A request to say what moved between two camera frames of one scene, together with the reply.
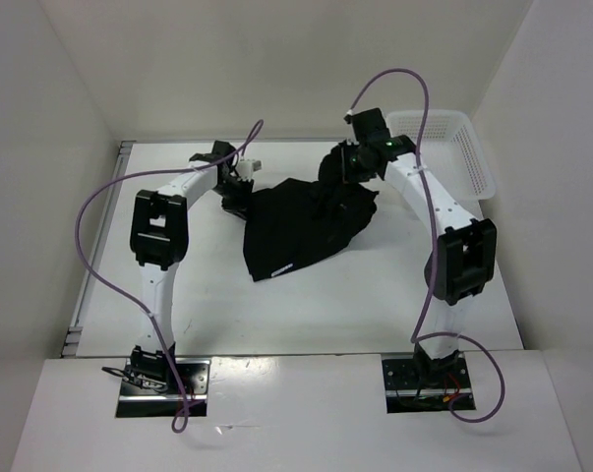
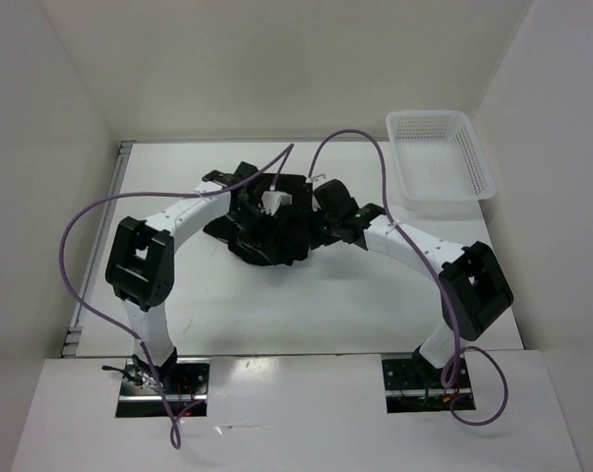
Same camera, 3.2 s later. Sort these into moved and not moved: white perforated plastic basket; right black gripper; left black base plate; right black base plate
Moved: right black gripper
Not moved: right black base plate; white perforated plastic basket; left black base plate
